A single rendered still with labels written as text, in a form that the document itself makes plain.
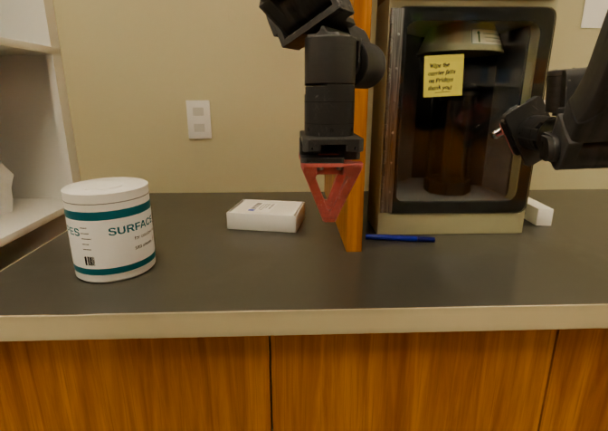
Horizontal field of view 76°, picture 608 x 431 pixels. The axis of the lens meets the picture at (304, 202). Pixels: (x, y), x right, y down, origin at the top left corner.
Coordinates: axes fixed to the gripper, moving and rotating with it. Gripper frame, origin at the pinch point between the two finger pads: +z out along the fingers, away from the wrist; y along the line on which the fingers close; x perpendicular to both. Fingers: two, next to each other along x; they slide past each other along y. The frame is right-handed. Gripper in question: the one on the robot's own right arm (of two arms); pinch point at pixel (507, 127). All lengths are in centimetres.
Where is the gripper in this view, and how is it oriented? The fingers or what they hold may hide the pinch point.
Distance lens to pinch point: 84.7
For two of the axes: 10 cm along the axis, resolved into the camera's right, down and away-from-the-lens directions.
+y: -5.3, -8.1, -2.4
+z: 0.0, -2.9, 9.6
